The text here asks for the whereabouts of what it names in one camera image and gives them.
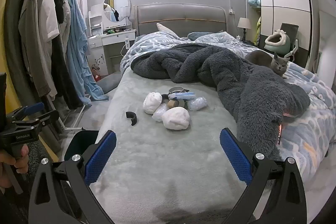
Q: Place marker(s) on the blue white packet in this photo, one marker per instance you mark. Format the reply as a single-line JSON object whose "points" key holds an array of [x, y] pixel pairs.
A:
{"points": [[181, 96]]}

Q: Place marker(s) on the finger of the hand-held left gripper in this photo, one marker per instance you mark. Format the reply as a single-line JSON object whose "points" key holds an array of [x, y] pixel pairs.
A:
{"points": [[34, 108], [48, 116]]}

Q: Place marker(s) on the dark green bin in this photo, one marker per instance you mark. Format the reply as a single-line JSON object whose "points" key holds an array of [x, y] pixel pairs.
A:
{"points": [[78, 145]]}

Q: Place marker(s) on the large white paper ball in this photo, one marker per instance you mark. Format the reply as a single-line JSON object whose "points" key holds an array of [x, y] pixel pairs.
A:
{"points": [[176, 119]]}

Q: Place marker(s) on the dark chair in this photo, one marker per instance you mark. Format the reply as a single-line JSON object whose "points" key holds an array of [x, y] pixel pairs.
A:
{"points": [[291, 29]]}

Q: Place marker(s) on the grey floor cushion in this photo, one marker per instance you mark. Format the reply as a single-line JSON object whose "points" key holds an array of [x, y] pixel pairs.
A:
{"points": [[109, 82]]}

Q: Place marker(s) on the grey-green coat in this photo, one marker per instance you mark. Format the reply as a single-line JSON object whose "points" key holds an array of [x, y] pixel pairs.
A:
{"points": [[34, 43]]}

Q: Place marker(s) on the white vanity desk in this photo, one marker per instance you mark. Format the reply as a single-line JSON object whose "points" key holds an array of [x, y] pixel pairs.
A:
{"points": [[113, 40]]}

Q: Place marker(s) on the person's left hand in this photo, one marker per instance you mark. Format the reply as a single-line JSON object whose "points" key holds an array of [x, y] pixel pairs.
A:
{"points": [[8, 159]]}

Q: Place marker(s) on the cosmetics pile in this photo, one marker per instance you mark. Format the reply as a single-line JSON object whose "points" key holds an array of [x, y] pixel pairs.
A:
{"points": [[113, 30]]}

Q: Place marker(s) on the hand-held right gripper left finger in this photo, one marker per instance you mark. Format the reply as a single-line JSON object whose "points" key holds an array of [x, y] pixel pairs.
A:
{"points": [[101, 158]]}

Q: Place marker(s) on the small white paper ball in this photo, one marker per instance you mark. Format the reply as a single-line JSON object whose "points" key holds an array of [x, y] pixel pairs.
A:
{"points": [[152, 103]]}

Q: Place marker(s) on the yellow-green garment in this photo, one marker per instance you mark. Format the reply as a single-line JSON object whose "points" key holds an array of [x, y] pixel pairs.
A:
{"points": [[257, 27]]}

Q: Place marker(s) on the blue patterned duvet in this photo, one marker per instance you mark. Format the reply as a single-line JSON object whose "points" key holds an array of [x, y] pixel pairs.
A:
{"points": [[309, 121]]}

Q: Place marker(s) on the green white cat bed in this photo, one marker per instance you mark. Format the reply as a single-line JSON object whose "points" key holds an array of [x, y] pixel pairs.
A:
{"points": [[278, 43]]}

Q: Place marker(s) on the white power strip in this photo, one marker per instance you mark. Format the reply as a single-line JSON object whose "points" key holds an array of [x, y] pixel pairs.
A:
{"points": [[127, 43]]}

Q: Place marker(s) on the yellow curtain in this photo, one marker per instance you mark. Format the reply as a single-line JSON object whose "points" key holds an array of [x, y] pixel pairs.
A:
{"points": [[5, 56]]}

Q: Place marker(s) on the round mirror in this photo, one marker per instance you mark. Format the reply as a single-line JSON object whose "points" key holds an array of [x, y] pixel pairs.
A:
{"points": [[118, 1]]}

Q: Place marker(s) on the red container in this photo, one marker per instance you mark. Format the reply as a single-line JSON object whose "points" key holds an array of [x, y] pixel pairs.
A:
{"points": [[96, 77]]}

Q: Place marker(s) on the black curved plastic piece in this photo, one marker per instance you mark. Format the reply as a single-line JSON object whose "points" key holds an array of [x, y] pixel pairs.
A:
{"points": [[134, 120]]}

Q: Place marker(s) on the blue plush toy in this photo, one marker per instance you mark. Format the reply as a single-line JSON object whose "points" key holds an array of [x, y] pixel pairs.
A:
{"points": [[254, 1]]}

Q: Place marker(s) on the dark tape roll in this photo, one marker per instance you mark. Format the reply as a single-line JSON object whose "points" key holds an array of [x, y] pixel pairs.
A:
{"points": [[183, 103]]}

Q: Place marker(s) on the grey cat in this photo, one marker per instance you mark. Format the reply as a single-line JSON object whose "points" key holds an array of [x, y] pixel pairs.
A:
{"points": [[258, 58]]}

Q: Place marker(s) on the cardboard tape core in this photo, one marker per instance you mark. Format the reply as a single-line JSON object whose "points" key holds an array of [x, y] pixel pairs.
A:
{"points": [[172, 103]]}

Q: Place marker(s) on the white pillow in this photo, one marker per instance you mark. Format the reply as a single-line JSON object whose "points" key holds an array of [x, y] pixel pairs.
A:
{"points": [[165, 29]]}

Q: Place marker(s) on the white shirt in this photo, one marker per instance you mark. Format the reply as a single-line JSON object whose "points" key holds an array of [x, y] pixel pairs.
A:
{"points": [[48, 16]]}

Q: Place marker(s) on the white clothes rack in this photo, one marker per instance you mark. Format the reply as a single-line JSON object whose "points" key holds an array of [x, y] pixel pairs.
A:
{"points": [[68, 131]]}

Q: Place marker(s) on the dark grey fluffy blanket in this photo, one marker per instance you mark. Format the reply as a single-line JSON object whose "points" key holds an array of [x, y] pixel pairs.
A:
{"points": [[236, 82]]}

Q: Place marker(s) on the light blue robe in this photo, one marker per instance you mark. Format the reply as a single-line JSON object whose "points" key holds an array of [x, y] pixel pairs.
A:
{"points": [[77, 56]]}

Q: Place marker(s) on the long black garment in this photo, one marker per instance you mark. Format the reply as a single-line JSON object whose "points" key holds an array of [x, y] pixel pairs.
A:
{"points": [[63, 77]]}

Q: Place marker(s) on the grey padded headboard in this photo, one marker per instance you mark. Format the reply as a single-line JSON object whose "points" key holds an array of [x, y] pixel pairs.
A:
{"points": [[181, 16]]}

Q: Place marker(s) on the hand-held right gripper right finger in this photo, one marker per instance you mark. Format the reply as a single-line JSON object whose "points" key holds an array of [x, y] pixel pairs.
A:
{"points": [[235, 158]]}

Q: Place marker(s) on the white desk shelf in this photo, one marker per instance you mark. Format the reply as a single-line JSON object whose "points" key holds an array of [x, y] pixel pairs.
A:
{"points": [[95, 19]]}

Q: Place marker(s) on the white shade table lamp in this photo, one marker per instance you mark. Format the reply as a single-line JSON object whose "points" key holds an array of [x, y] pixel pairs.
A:
{"points": [[244, 23]]}

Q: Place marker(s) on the clear table lamp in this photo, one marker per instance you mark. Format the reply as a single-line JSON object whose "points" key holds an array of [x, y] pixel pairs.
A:
{"points": [[126, 10]]}

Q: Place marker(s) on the clear plastic bag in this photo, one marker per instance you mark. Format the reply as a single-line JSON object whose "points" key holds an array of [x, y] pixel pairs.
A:
{"points": [[197, 103], [158, 113]]}

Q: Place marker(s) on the blue pillow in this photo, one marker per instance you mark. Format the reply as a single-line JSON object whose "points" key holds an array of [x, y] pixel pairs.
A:
{"points": [[195, 35]]}

